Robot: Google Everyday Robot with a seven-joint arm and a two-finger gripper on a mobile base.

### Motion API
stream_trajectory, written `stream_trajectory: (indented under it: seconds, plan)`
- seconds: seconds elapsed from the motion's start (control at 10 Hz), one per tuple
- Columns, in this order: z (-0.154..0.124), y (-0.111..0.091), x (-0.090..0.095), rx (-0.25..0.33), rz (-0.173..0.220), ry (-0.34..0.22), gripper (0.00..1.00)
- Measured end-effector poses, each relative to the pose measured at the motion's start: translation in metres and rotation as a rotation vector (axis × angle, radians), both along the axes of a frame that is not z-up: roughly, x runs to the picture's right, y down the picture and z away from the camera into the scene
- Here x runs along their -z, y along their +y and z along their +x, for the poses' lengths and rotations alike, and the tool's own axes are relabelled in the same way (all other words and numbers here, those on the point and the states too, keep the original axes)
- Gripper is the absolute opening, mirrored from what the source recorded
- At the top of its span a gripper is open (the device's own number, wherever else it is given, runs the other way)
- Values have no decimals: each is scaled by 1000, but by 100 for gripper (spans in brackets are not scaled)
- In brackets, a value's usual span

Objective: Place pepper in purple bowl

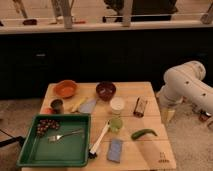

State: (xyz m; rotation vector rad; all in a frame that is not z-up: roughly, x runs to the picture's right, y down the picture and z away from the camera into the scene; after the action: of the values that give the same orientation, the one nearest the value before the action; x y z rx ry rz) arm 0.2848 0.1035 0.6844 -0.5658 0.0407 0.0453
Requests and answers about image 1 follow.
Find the green pepper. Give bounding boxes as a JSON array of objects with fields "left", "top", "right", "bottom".
[{"left": 131, "top": 129, "right": 158, "bottom": 140}]

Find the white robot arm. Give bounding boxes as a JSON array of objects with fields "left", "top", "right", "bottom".
[{"left": 157, "top": 61, "right": 213, "bottom": 123}]

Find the purple bowl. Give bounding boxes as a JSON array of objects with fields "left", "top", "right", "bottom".
[{"left": 96, "top": 81, "right": 116, "bottom": 101}]

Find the orange bowl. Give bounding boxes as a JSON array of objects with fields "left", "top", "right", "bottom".
[{"left": 53, "top": 80, "right": 77, "bottom": 98}]

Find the green cup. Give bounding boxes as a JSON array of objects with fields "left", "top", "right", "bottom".
[{"left": 109, "top": 117, "right": 123, "bottom": 133}]

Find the white cup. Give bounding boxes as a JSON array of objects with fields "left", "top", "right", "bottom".
[{"left": 110, "top": 97, "right": 125, "bottom": 114}]

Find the blue sponge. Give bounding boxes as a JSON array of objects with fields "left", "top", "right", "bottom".
[{"left": 107, "top": 139, "right": 123, "bottom": 163}]

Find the grey blue cloth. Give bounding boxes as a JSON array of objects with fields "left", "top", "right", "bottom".
[{"left": 78, "top": 99, "right": 97, "bottom": 113}]

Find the yellow banana toy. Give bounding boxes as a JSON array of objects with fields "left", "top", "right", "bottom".
[{"left": 71, "top": 97, "right": 87, "bottom": 113}]

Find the green plastic tray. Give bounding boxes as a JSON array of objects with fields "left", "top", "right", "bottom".
[{"left": 17, "top": 114, "right": 91, "bottom": 167}]

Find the dark metal cup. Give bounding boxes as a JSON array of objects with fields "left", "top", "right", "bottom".
[{"left": 50, "top": 99, "right": 64, "bottom": 114}]

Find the silver fork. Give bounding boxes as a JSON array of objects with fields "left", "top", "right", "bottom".
[{"left": 47, "top": 129, "right": 84, "bottom": 142}]

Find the orange toy piece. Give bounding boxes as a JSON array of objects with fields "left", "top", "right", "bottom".
[{"left": 41, "top": 107, "right": 54, "bottom": 114}]

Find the bunch of dark grapes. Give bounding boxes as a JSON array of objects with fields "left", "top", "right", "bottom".
[{"left": 36, "top": 119, "right": 60, "bottom": 137}]

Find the white handled brush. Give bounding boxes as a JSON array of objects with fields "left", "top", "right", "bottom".
[{"left": 88, "top": 123, "right": 109, "bottom": 159}]

